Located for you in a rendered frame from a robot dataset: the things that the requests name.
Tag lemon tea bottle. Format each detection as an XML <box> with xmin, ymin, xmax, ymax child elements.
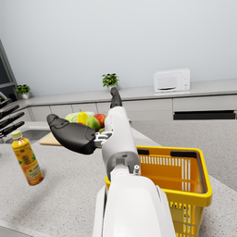
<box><xmin>11</xmin><ymin>130</ymin><xmax>44</xmax><ymax>187</ymax></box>

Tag yellow slatted basket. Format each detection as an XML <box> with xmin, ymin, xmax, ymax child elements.
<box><xmin>104</xmin><ymin>145</ymin><xmax>214</xmax><ymax>237</ymax></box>

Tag red apple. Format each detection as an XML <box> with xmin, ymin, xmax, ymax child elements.
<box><xmin>93</xmin><ymin>113</ymin><xmax>107</xmax><ymax>129</ymax></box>

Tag kitchen sink basin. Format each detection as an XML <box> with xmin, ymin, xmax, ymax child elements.
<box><xmin>4</xmin><ymin>129</ymin><xmax>52</xmax><ymax>145</ymax></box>

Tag green apple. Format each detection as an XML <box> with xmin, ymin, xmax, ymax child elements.
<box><xmin>85</xmin><ymin>116</ymin><xmax>101</xmax><ymax>133</ymax></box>

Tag potted green plant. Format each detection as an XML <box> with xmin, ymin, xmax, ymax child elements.
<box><xmin>102</xmin><ymin>72</ymin><xmax>119</xmax><ymax>93</ymax></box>
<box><xmin>14</xmin><ymin>83</ymin><xmax>31</xmax><ymax>101</ymax></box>

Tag wooden cutting board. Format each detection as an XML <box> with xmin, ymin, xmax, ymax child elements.
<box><xmin>38</xmin><ymin>118</ymin><xmax>131</xmax><ymax>149</ymax></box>

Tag green cabbage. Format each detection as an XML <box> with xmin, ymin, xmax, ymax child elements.
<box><xmin>64</xmin><ymin>111</ymin><xmax>95</xmax><ymax>124</ymax></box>

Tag grey kitchen counter cabinets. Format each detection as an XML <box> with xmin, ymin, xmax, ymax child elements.
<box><xmin>8</xmin><ymin>78</ymin><xmax>237</xmax><ymax>122</ymax></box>

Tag white microwave oven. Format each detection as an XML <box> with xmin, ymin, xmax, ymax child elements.
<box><xmin>153</xmin><ymin>68</ymin><xmax>192</xmax><ymax>94</ymax></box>

